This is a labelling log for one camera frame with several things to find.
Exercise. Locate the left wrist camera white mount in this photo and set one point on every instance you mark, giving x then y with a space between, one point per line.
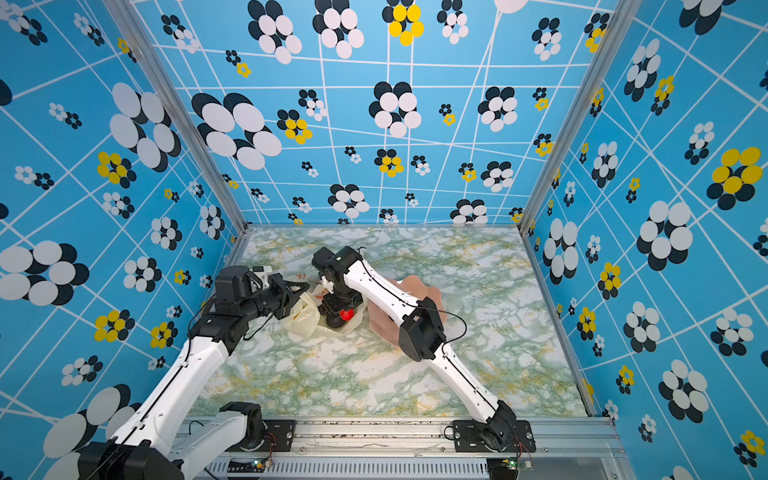
264 271

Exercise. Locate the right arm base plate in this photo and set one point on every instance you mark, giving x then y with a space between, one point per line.
470 436

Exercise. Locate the aluminium front rail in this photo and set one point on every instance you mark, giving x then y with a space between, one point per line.
419 447

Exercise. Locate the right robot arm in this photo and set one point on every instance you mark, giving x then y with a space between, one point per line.
349 279

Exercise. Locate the left aluminium corner post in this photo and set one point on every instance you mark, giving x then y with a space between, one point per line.
127 21

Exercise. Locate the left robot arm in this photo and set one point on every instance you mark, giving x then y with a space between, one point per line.
143 447

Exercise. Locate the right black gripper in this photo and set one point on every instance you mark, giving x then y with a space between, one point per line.
333 308

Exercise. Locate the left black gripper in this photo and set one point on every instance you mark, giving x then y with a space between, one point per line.
286 295

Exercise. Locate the right aluminium corner post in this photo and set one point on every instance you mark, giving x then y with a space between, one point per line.
620 22

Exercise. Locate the yellow red mango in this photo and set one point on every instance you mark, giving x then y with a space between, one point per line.
347 315

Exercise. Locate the aluminium corner post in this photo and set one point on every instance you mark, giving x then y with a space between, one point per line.
127 21
620 22

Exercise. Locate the cream printed plastic bag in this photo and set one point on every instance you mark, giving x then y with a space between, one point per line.
305 319

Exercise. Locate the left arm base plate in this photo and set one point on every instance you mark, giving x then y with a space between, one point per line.
276 435

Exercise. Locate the pink scalloped fruit bowl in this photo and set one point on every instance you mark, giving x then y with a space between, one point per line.
383 324

